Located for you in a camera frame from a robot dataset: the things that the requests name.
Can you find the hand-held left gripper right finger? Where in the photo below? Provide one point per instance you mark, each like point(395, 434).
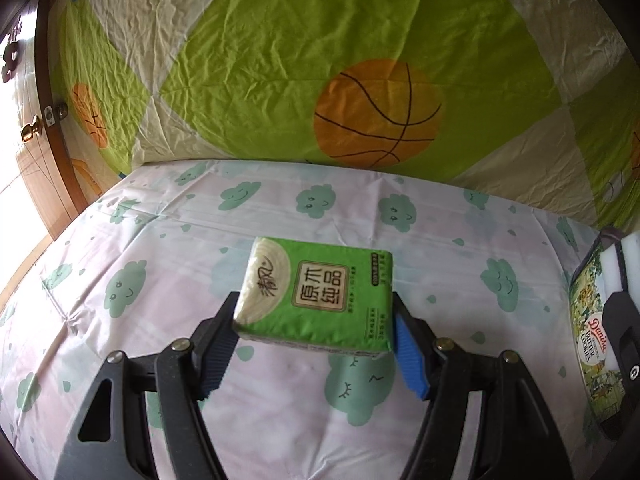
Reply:
point(410, 355)

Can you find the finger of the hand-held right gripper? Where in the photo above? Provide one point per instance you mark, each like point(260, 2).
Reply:
point(622, 325)

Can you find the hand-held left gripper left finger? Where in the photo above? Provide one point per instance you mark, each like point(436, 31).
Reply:
point(220, 355)

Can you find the round cookie tin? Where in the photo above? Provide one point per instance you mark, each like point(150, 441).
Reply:
point(592, 340)

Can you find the green tissue pack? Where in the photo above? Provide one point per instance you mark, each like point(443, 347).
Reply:
point(310, 300)

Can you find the cloud print bed sheet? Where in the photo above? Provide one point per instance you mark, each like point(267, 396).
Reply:
point(150, 220)

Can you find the brown wooden door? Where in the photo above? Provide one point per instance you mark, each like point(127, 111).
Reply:
point(45, 185)

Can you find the metal door latch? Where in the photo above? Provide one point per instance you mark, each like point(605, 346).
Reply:
point(55, 112)

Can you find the brass door knob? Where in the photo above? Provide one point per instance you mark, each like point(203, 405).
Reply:
point(31, 129)

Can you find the basketball print bed sheet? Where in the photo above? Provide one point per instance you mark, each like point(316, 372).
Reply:
point(250, 60)

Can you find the dark door ornament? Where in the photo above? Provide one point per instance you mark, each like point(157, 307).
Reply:
point(9, 55)

